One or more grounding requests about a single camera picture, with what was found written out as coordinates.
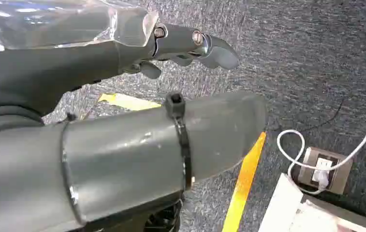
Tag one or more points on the white flat board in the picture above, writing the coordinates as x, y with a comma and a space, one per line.
285, 208

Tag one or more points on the yellow floor tape strip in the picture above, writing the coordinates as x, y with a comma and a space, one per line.
128, 101
242, 189

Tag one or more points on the white plug adapter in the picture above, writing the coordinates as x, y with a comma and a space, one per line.
321, 171

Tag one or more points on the grey ribbed left arm sleeve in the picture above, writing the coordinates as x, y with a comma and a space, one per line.
3, 118

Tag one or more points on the metal floor socket box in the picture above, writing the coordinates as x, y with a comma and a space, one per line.
341, 179

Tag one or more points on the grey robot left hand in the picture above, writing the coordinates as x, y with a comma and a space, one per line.
115, 150

